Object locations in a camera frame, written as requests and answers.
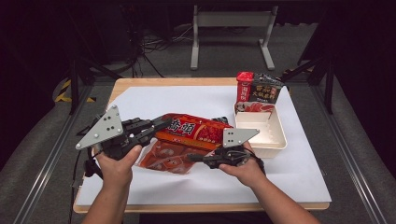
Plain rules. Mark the tomato print seasoning packet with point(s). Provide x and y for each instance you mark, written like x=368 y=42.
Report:
x=264 y=91

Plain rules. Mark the black metal stand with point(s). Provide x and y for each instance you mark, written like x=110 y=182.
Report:
x=323 y=71
x=77 y=81

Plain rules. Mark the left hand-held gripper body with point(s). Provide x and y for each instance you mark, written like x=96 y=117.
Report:
x=104 y=129

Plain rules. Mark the white metal desk frame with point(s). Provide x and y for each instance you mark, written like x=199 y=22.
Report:
x=232 y=18

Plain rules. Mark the cream plastic container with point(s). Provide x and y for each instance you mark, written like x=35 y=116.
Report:
x=264 y=130

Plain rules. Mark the white table board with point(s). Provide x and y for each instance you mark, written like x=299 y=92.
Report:
x=193 y=99

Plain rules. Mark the person's right hand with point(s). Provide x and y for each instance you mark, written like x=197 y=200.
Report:
x=249 y=174

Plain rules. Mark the person's left hand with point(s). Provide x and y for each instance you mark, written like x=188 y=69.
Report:
x=116 y=171

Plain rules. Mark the aluminium rail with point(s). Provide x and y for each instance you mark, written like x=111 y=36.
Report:
x=348 y=155
x=46 y=168

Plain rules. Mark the large orange seasoning packet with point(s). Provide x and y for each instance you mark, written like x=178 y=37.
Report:
x=193 y=130

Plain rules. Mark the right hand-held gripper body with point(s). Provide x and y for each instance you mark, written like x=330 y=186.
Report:
x=236 y=137

